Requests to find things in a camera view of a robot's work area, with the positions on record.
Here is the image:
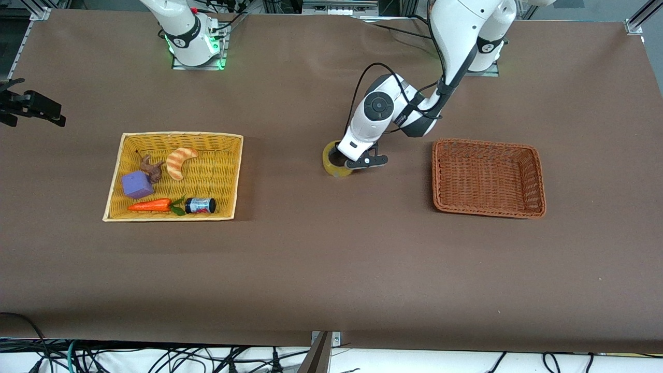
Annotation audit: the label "clear yellowish tape roll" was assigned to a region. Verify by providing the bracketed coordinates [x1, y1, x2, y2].
[322, 140, 356, 178]

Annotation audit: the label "purple foam cube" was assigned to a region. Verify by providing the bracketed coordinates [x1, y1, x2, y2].
[121, 171, 154, 200]

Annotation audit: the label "yellow woven tray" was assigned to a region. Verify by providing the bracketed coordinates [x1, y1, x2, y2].
[102, 132, 244, 222]

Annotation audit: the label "grey background device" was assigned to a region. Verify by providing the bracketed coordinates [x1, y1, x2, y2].
[302, 0, 379, 16]

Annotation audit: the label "orange toy carrot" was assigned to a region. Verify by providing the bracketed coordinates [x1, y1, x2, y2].
[127, 195, 188, 217]

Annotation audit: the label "toy croissant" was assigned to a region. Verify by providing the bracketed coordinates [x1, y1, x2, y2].
[166, 147, 200, 181]

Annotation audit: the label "small black jar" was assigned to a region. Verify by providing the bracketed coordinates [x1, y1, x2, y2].
[184, 197, 217, 215]

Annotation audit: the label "brown woven basket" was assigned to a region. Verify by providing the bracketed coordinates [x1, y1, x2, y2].
[431, 138, 547, 219]

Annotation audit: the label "dark metal leg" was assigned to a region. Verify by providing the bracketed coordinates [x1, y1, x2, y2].
[298, 332, 334, 373]

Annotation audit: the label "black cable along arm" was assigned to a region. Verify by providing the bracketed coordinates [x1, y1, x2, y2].
[344, 10, 478, 136]

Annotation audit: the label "aluminium frame rail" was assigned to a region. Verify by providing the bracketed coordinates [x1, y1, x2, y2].
[0, 7, 52, 83]

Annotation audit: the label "black cable on table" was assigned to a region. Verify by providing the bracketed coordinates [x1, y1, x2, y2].
[357, 17, 433, 40]

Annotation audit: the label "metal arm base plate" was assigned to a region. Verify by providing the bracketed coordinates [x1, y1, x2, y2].
[464, 61, 501, 78]
[171, 23, 229, 71]

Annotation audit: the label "black cables at arm base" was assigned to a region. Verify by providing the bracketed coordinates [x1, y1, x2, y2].
[199, 0, 250, 33]

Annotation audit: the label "silver corner bracket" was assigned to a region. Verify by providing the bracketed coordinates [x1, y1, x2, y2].
[311, 331, 342, 347]

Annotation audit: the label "aluminium frame corner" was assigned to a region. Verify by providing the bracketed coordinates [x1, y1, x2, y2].
[624, 0, 663, 36]

